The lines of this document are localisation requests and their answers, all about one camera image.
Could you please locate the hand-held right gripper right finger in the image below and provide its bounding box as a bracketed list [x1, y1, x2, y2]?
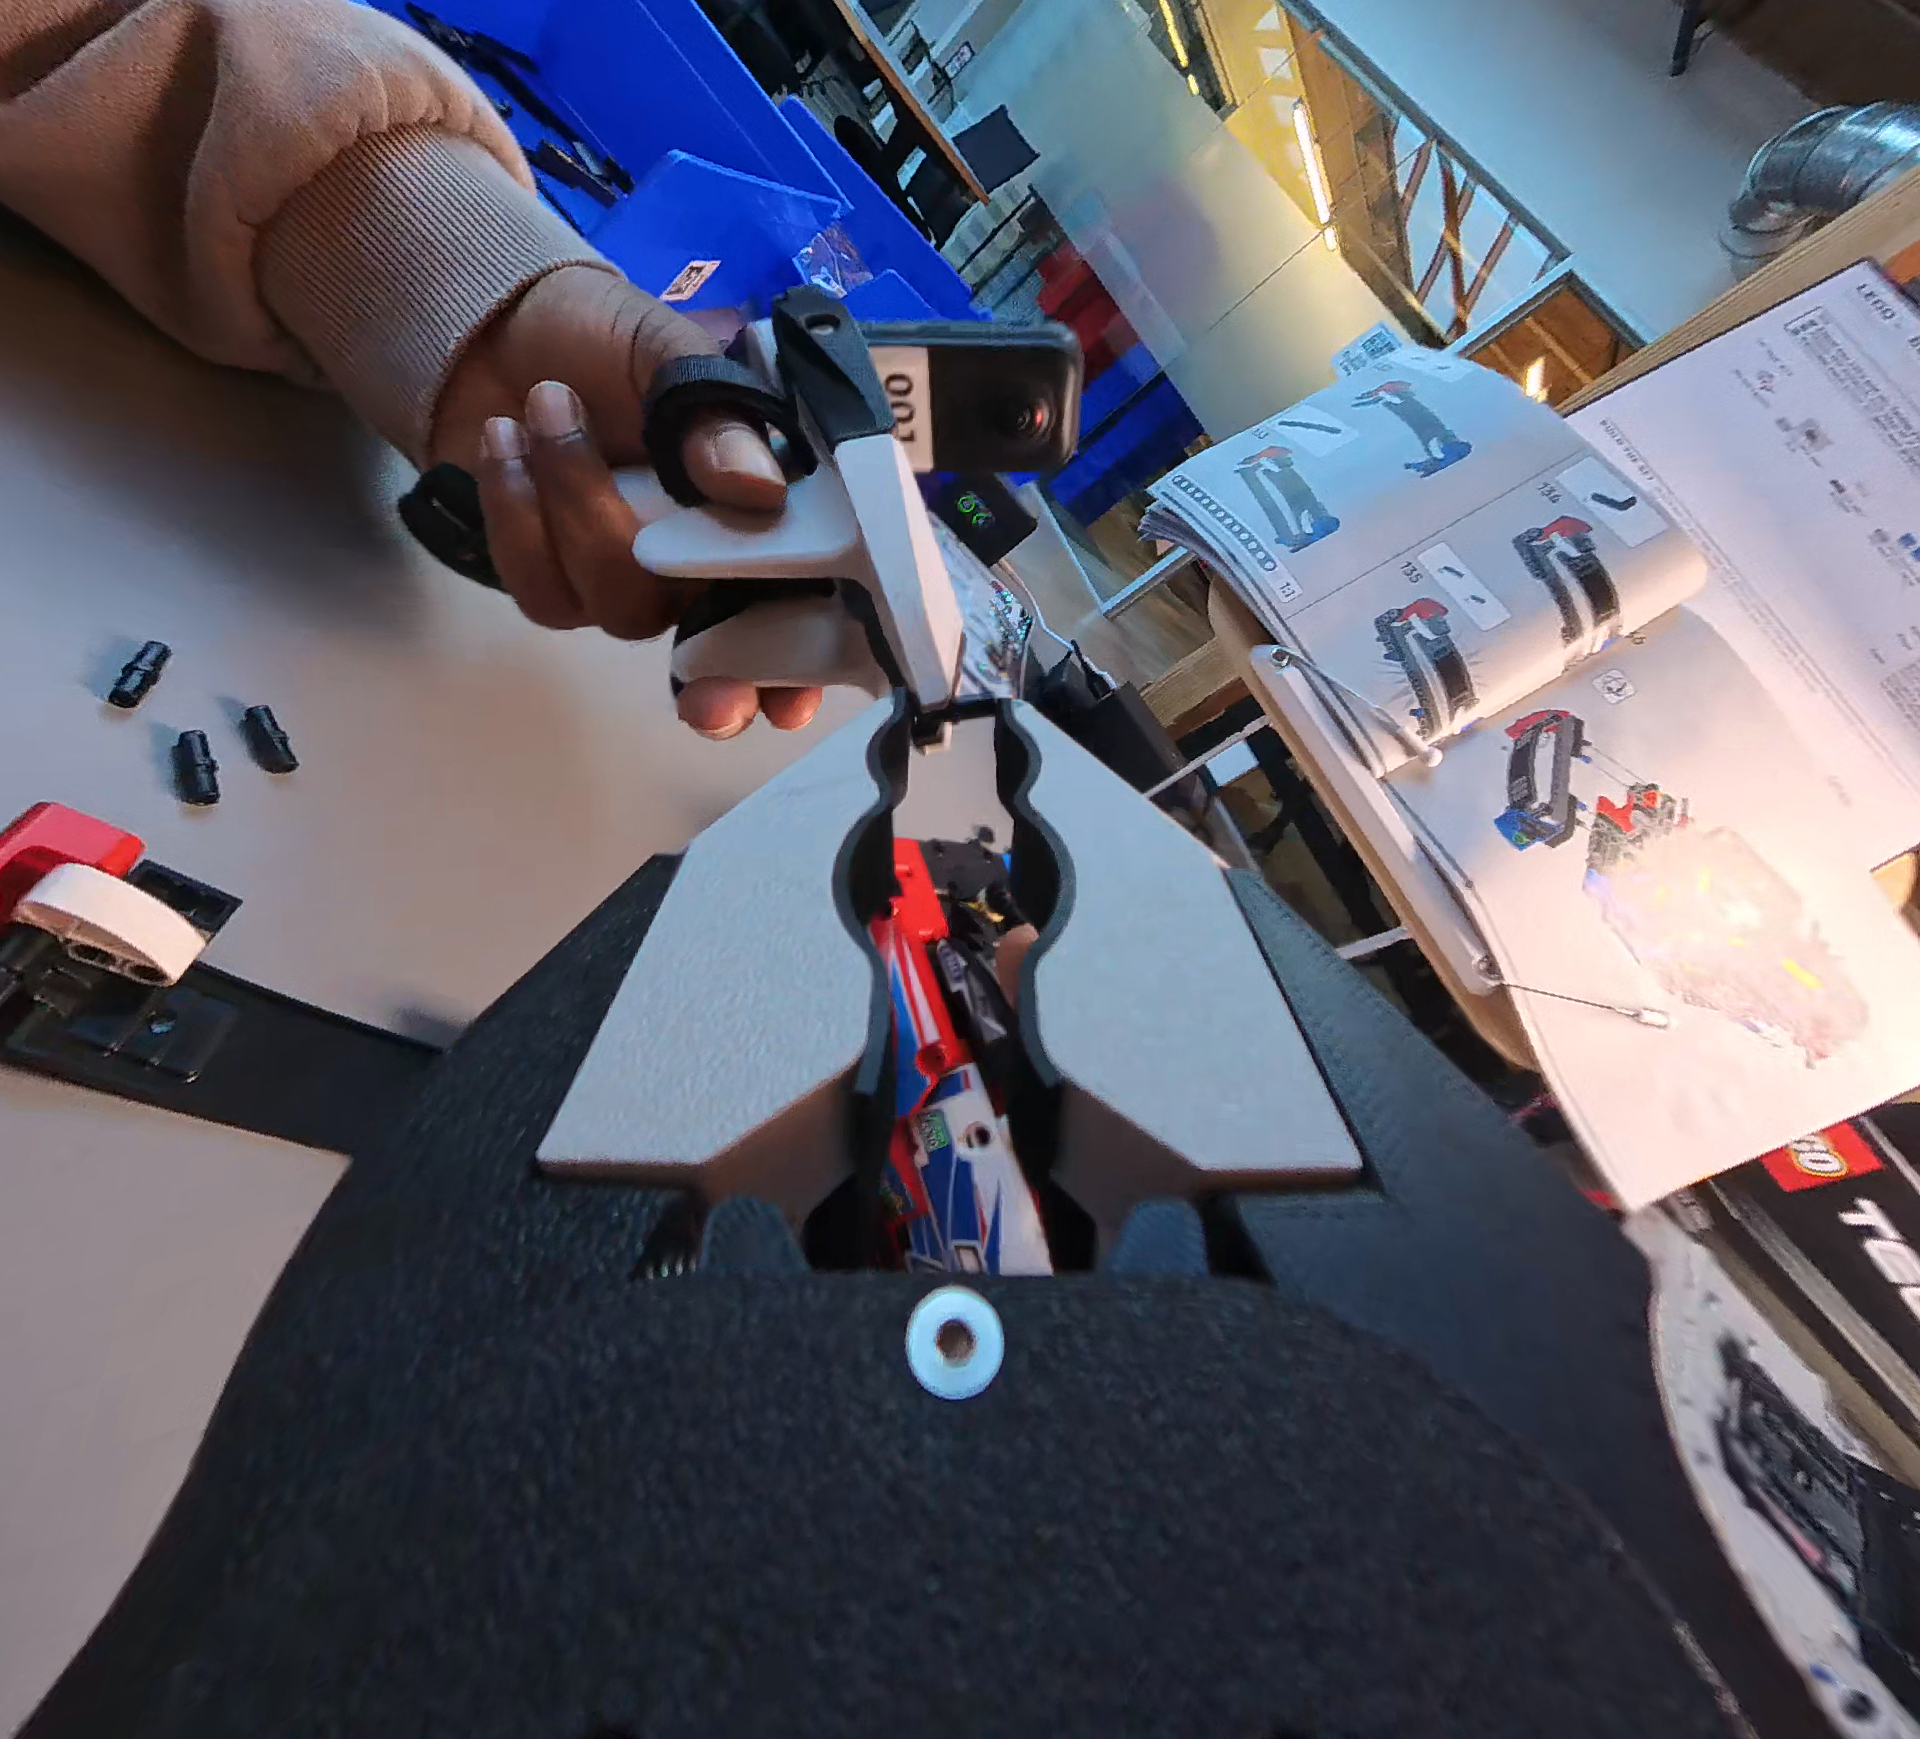
[996, 699, 1365, 1273]

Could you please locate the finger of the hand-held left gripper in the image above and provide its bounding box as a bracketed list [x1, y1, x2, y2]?
[828, 431, 965, 747]

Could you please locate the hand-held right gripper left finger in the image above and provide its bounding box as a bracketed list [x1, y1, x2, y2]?
[536, 692, 913, 1230]

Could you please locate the red blue lego car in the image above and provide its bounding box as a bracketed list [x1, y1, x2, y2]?
[861, 839, 1072, 1275]

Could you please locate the black lego bumper assembly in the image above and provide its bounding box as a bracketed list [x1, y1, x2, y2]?
[0, 801, 451, 1156]

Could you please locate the person's left forearm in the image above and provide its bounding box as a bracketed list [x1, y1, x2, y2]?
[0, 0, 630, 458]

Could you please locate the lego instruction booklet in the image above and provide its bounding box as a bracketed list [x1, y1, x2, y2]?
[1140, 344, 1920, 1211]

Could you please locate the black lego box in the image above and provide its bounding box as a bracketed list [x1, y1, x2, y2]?
[1707, 1106, 1920, 1414]

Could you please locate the person's left hand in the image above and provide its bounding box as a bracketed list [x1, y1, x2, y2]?
[432, 266, 830, 740]

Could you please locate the stack of blue crates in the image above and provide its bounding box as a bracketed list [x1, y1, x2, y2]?
[1045, 325, 1206, 517]

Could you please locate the white printed sheet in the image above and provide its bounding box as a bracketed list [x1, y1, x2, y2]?
[1560, 259, 1920, 874]

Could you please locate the silver metal duct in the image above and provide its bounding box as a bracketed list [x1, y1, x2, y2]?
[1723, 100, 1920, 275]

